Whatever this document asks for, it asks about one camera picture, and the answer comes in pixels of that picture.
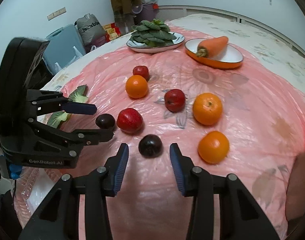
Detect bok choy piece lower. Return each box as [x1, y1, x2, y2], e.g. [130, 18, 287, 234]
[47, 111, 71, 128]

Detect wall switch panel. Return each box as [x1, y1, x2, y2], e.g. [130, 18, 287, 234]
[47, 7, 66, 21]

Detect light blue plastic bin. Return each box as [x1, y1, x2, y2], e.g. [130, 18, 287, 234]
[43, 24, 86, 75]

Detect grey shopping bag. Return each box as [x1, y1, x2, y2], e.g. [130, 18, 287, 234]
[75, 14, 105, 45]

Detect clear plastic container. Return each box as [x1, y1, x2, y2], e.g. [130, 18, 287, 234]
[14, 167, 62, 227]

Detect small orange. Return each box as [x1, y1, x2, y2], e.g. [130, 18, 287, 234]
[125, 75, 148, 99]

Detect red yellow snack boxes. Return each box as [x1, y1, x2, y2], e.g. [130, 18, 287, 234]
[103, 23, 121, 42]

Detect red apple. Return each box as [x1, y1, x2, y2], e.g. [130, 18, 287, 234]
[117, 108, 143, 134]
[132, 65, 150, 81]
[164, 89, 186, 113]

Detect bok choy piece upper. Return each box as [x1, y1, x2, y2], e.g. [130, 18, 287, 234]
[68, 85, 88, 103]

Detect floral bed quilt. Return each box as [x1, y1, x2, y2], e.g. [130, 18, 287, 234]
[42, 14, 305, 94]

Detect dark plum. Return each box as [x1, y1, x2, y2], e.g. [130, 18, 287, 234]
[95, 113, 116, 130]
[138, 134, 163, 158]

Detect pile of green leaves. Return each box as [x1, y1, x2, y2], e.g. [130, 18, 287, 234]
[130, 19, 176, 44]

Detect black copper electric kettle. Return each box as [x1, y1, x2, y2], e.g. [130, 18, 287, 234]
[285, 152, 305, 234]

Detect bok choy piece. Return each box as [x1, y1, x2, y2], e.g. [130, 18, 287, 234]
[47, 111, 71, 128]
[68, 85, 88, 103]

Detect pink plastic sheet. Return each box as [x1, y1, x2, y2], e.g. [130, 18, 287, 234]
[13, 26, 305, 240]

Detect orange oval dish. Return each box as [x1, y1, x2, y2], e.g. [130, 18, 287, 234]
[185, 36, 244, 70]

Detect orange carrot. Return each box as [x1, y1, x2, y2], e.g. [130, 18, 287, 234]
[196, 36, 229, 58]

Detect white plate with greens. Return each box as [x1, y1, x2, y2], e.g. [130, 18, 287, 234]
[126, 33, 185, 54]

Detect white plastic bag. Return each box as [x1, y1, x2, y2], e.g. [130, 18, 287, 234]
[54, 46, 85, 74]

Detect purple storage bin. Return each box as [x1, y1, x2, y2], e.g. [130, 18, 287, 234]
[132, 3, 159, 25]

